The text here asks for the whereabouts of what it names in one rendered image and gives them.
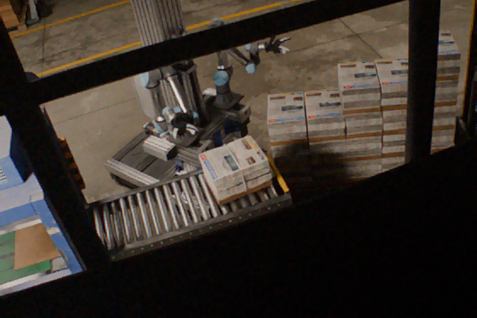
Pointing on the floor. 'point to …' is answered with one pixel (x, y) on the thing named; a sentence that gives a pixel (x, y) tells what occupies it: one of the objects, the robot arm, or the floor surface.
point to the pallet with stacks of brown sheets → (13, 9)
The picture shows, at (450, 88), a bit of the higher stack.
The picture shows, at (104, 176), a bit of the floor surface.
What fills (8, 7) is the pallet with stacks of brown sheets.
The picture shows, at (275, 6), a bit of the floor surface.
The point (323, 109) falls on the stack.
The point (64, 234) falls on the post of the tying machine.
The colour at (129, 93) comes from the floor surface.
